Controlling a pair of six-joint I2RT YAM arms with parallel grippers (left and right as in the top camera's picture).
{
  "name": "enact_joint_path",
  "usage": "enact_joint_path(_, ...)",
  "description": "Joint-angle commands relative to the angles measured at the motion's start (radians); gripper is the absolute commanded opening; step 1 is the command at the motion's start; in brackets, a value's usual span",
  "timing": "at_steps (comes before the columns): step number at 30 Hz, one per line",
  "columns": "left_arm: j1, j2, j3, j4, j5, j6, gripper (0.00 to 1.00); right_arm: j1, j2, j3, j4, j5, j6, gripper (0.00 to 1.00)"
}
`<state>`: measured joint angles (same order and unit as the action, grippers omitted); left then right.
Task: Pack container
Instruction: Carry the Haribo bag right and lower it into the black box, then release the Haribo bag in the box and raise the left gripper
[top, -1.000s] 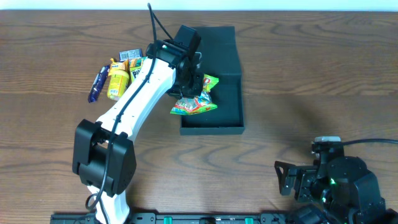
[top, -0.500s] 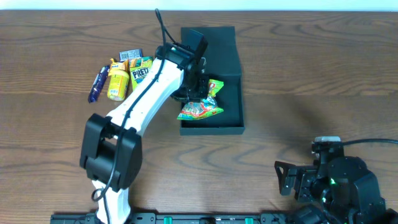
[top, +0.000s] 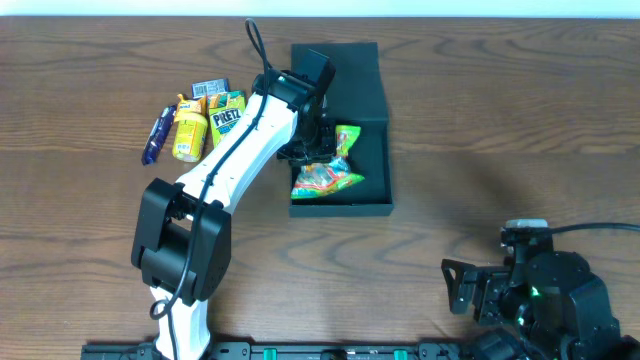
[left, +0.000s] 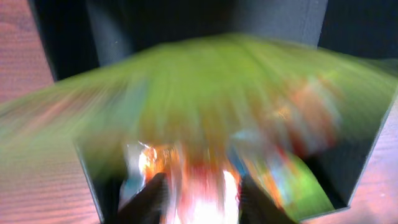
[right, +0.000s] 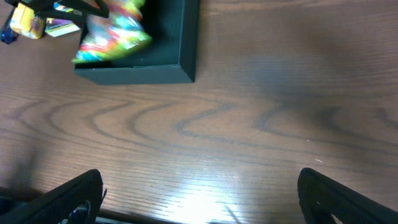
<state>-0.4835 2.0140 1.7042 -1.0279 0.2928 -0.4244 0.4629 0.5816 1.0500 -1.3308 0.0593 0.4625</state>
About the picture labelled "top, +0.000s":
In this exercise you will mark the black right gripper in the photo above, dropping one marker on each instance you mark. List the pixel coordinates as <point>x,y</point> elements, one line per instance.
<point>480,292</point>

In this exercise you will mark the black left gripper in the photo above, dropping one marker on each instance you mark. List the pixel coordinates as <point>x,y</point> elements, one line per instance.
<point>310,151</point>

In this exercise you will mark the Haribo gummy candy bag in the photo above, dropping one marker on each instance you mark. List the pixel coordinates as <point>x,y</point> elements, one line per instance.
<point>322,179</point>

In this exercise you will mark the dark green lidded box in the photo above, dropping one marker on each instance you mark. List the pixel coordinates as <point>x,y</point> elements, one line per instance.
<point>355,97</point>

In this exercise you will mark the yellow plastic bottle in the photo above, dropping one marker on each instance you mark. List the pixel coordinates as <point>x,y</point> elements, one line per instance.
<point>190,136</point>

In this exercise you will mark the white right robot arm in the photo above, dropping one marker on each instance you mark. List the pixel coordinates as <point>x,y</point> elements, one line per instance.
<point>558,308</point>

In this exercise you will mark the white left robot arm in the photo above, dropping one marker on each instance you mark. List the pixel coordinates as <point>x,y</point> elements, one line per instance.
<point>182,242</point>

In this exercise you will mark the green Pretz snack box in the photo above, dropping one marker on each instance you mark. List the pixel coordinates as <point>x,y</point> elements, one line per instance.
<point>224,111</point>

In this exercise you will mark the orange yellow snack packet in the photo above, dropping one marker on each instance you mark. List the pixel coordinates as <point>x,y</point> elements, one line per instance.
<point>187,105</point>

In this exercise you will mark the dark blue barcode box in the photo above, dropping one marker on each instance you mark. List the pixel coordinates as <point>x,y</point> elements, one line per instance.
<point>209,87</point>

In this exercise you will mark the dark blue candy bar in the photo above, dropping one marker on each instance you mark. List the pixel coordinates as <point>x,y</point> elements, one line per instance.
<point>158,135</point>

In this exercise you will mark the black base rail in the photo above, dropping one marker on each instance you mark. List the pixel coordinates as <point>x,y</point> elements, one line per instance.
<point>320,351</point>

